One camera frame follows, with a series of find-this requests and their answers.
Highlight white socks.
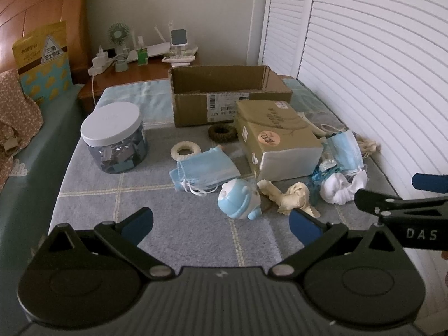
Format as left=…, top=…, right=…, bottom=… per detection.
left=320, top=170, right=368, bottom=206

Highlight blue face mask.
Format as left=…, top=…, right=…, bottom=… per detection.
left=326, top=130, right=365, bottom=175

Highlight cream knotted cloth toy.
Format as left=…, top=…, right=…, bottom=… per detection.
left=257, top=180, right=320, bottom=218

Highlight white bone toy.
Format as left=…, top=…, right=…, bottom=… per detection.
left=297, top=112, right=326, bottom=137

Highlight blue white plush toy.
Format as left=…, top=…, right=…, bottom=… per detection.
left=217, top=178, right=262, bottom=220

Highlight light blue drawstring pouch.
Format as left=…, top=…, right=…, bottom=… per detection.
left=169, top=146, right=241, bottom=197

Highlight closed tan cardboard box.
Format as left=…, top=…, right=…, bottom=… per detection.
left=234, top=100, right=323, bottom=181

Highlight grey checked blanket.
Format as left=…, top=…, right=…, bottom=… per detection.
left=48, top=111, right=400, bottom=270

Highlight clear jar white lid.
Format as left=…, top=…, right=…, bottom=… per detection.
left=80, top=102, right=148, bottom=174

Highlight brown floral cloth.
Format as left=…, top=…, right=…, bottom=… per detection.
left=1, top=69, right=43, bottom=189

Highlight wooden nightstand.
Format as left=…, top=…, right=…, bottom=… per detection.
left=77, top=54, right=202, bottom=113

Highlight open brown cardboard box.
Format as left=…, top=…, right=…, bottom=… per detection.
left=169, top=65, right=292, bottom=127

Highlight white power strip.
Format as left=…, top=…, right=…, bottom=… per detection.
left=88, top=46, right=114, bottom=77

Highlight yellow blue paper bag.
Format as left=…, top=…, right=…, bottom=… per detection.
left=12, top=21, right=73, bottom=106

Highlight green spray bottle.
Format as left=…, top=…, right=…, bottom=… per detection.
left=137, top=36, right=148, bottom=66

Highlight white remote control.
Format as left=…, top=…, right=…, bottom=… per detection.
left=162, top=55, right=196, bottom=64

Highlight white wifi router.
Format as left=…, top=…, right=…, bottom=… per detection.
left=126, top=26, right=171, bottom=63

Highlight small green desk fan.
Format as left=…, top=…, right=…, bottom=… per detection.
left=107, top=23, right=129, bottom=73

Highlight small screen device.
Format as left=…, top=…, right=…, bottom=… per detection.
left=171, top=29, right=188, bottom=56

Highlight wooden headboard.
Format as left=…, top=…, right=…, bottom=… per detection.
left=1, top=0, right=92, bottom=83

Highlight dark brown ring toy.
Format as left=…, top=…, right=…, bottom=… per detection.
left=207, top=124, right=238, bottom=143

